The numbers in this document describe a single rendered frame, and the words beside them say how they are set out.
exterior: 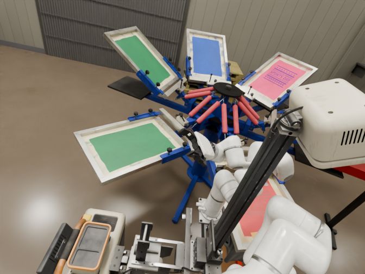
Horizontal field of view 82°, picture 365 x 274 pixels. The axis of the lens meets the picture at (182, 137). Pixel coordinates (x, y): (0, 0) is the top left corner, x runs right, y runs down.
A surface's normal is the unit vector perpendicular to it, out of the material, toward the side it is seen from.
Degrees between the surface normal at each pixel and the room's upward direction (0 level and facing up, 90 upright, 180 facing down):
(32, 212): 0
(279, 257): 26
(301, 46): 90
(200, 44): 32
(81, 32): 90
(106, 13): 90
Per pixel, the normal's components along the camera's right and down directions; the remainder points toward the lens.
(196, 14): -0.05, 0.61
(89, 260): 0.19, -0.77
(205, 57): 0.24, -0.32
